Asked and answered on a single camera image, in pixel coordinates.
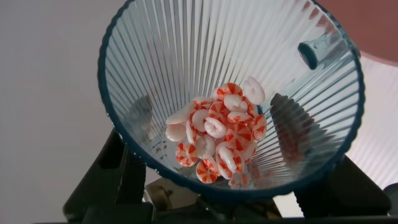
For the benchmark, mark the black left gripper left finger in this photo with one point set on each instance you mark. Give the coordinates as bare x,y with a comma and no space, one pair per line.
105,180

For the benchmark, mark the red white candy pile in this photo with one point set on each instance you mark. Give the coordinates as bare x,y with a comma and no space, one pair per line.
224,130

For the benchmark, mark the clear blue ribbed cup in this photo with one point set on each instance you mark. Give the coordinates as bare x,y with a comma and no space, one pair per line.
186,62

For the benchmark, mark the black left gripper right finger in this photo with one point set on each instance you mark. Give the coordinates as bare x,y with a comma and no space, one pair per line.
348,193

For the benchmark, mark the pink bowl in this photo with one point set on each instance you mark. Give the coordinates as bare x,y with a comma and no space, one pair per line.
367,28

